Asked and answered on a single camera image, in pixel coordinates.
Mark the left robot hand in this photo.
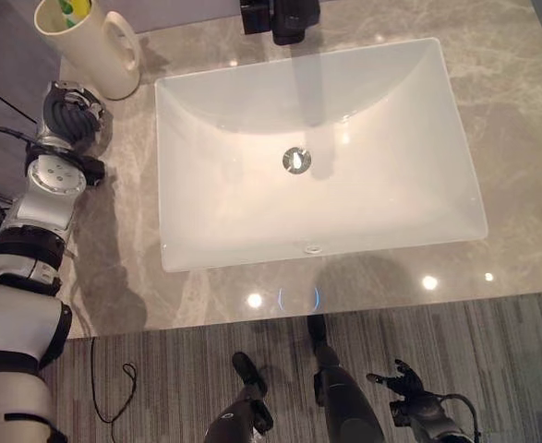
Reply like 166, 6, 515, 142
42, 79, 108, 150

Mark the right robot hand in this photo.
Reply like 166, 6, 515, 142
366, 358, 427, 408

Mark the silver sink drain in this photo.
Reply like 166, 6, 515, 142
282, 146, 314, 175

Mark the white rectangular sink basin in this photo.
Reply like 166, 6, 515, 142
153, 37, 490, 274

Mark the green white toothbrush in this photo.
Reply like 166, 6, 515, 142
56, 0, 77, 25

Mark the yellow toothpaste tube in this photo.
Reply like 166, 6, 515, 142
70, 0, 92, 22

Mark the robot left leg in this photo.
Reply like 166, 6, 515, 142
203, 352, 275, 443

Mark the black faucet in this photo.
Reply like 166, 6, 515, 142
238, 0, 323, 46

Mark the cream ceramic cup with handle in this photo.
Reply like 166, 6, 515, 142
32, 0, 142, 101

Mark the thin black floor cable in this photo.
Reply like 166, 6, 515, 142
90, 338, 139, 424

